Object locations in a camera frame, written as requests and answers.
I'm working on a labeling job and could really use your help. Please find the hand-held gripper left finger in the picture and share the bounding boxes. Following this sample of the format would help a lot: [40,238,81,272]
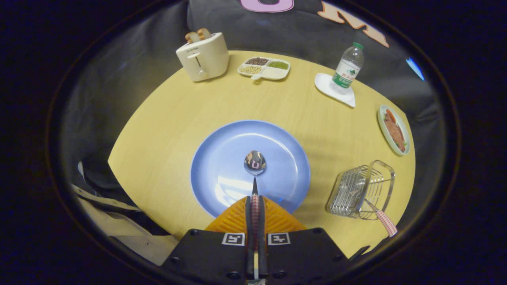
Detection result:
[160,196,254,283]

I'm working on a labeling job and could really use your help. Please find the cream toaster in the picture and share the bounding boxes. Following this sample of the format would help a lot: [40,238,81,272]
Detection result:
[175,32,230,82]

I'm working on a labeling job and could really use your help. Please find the clear water bottle green cap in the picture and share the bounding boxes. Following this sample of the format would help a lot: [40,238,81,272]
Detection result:
[331,42,364,95]

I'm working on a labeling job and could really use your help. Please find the metal wire basket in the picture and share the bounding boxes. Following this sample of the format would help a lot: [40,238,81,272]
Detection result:
[326,160,396,220]

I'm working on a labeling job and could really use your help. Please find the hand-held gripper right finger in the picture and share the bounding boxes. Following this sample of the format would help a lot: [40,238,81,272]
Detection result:
[258,195,349,283]

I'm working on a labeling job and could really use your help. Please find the person's beige clothing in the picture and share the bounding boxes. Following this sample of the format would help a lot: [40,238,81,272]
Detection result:
[71,184,179,266]

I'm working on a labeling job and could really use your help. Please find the white divided dish with beans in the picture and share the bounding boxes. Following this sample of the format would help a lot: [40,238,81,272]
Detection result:
[237,57,291,82]

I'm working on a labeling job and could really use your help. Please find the fork with checked handle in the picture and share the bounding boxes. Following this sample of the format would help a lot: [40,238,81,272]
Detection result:
[364,198,398,238]

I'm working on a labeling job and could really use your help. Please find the spoon with checked handle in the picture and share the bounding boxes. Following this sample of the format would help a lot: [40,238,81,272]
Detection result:
[244,150,267,277]

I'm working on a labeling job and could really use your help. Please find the green plate with meat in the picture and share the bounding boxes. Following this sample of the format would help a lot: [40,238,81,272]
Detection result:
[377,104,411,156]

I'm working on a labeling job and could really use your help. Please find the white square coaster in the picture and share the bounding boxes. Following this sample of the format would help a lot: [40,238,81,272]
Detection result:
[314,73,356,108]

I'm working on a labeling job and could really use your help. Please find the blue plate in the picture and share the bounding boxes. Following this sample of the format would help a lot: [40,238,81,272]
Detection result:
[190,120,311,218]

